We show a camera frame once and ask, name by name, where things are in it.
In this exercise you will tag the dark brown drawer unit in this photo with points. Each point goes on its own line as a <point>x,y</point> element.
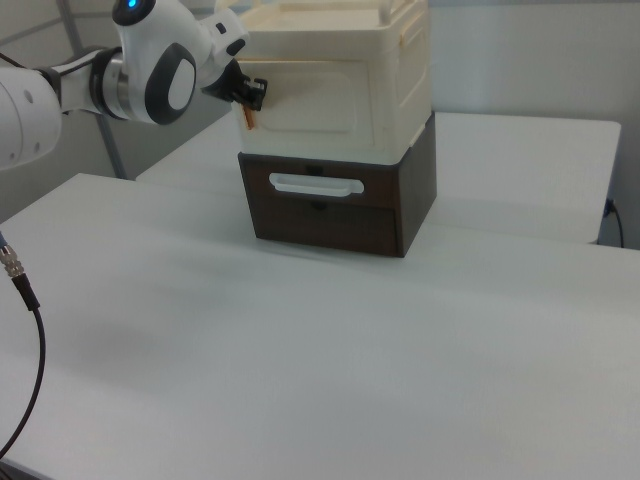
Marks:
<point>350,210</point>

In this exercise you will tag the cream plastic cabinet body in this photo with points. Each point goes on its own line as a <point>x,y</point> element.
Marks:
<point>400,75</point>

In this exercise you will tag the cream plastic cabinet door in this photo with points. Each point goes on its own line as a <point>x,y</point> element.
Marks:
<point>310,105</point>

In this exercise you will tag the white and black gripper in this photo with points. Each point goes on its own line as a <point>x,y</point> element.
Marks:
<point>225,45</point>

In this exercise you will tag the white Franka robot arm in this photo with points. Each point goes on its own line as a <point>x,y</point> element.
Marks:
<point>75,85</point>

